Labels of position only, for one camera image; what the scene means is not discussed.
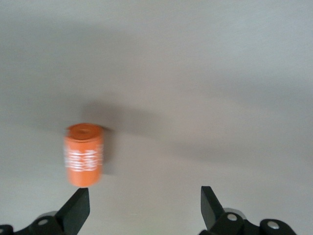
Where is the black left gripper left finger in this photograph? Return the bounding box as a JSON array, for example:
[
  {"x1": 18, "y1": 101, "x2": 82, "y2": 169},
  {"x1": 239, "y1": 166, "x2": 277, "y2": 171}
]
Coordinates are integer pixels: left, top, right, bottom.
[{"x1": 15, "y1": 188, "x2": 90, "y2": 235}]

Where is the orange cylinder white print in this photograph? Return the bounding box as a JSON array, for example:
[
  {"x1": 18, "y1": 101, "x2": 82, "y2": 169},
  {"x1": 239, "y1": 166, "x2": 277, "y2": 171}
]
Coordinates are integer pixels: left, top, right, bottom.
[{"x1": 63, "y1": 123, "x2": 105, "y2": 188}]

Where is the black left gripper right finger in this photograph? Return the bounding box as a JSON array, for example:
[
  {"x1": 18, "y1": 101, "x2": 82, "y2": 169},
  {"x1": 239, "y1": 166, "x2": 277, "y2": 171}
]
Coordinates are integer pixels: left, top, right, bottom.
[{"x1": 199, "y1": 186, "x2": 296, "y2": 235}]

